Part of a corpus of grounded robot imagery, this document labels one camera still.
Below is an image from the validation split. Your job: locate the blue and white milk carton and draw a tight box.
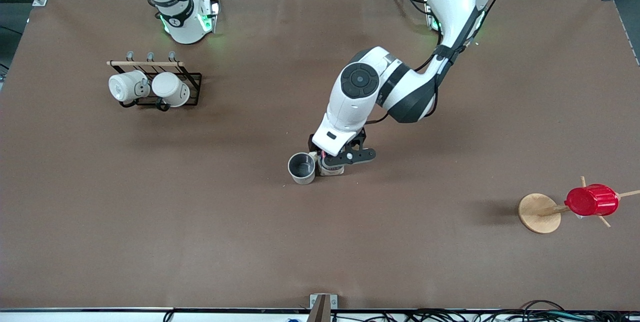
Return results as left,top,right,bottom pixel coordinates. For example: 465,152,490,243
310,150,346,177

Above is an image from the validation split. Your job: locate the white mug with grey inside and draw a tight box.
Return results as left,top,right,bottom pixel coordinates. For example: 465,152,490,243
287,152,318,186

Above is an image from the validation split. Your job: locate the red plastic cup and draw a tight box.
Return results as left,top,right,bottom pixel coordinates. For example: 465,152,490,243
565,184,620,217

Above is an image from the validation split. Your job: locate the brown table mat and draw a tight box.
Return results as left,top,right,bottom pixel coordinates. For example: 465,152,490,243
0,0,640,311

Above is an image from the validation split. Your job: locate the green-lit base connector box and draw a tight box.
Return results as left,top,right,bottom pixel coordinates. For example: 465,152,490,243
424,0,444,32
199,0,222,34

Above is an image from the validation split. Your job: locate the wooden mug tree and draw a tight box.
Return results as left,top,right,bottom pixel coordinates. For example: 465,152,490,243
518,176,640,234

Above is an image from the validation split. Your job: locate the white mug with round base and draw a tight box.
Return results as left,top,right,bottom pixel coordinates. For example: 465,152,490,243
108,70,151,104

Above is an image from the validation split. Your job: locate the black wire mug rack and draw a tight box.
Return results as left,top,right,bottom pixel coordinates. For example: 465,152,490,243
106,50,203,112

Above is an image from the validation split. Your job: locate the metal clamp bracket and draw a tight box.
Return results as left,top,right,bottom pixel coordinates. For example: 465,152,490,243
307,293,338,322

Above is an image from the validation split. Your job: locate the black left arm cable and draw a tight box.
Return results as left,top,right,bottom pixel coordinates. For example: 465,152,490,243
367,0,512,126

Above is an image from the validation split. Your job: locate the white mug with black handle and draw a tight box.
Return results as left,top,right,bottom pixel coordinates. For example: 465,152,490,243
151,72,191,108

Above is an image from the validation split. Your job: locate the black cable bundle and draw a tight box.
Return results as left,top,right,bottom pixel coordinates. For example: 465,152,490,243
330,300,640,322

